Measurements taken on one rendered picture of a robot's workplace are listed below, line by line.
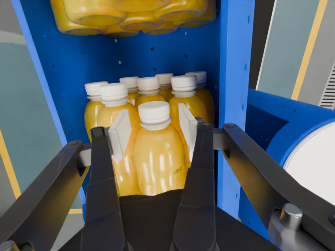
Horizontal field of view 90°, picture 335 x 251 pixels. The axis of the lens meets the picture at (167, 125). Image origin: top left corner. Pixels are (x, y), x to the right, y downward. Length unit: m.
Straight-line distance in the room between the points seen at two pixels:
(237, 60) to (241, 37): 0.02
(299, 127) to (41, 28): 0.56
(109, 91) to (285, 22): 1.58
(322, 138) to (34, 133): 1.77
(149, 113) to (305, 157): 0.43
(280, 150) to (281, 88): 1.26
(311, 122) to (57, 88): 0.54
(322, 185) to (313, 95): 1.41
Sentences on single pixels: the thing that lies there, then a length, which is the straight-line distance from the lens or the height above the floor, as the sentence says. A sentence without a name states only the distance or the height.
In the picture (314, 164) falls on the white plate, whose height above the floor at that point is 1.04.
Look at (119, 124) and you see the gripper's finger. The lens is 0.16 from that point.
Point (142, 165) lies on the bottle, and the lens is 0.21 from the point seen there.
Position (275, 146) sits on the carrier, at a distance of 0.54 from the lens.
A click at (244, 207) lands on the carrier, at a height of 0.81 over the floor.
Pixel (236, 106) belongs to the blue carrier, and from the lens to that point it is 0.19.
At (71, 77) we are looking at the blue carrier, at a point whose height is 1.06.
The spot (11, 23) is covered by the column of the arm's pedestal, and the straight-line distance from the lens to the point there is 0.78.
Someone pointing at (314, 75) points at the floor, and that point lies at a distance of 1.93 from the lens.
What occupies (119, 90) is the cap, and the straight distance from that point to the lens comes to 0.24.
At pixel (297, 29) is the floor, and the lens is 1.77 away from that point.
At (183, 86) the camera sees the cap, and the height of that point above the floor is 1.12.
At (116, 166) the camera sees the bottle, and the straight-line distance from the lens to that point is 0.27.
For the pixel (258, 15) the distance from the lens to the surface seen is 1.43.
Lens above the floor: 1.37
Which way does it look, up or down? 69 degrees down
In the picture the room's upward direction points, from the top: 167 degrees clockwise
